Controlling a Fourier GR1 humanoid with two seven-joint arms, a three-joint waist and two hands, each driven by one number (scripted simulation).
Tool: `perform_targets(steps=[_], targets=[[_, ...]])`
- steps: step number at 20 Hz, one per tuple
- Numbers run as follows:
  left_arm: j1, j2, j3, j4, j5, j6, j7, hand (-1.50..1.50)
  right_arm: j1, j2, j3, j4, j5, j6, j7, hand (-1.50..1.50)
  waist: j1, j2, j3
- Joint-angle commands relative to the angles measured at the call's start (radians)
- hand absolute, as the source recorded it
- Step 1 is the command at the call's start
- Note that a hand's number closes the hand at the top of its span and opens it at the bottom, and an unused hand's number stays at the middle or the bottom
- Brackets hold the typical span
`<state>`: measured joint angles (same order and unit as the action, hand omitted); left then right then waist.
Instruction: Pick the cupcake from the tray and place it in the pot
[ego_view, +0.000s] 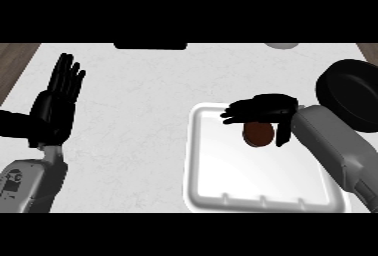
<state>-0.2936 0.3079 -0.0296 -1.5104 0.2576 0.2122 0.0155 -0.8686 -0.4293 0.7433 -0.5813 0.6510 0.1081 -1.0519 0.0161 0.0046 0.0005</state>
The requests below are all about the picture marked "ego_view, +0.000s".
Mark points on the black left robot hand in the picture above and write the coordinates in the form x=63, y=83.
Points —
x=54, y=110

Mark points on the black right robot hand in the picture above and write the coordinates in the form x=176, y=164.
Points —
x=263, y=106

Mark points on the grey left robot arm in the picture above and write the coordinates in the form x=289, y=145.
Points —
x=33, y=180

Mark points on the brown chocolate cupcake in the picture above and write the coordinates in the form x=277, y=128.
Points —
x=258, y=134

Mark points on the black round pot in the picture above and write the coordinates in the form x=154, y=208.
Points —
x=351, y=95

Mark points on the white rectangular tray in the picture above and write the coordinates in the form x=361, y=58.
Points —
x=256, y=166

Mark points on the pale grey round object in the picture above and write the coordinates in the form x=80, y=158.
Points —
x=283, y=45

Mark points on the black flat appliance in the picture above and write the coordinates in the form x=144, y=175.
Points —
x=150, y=46

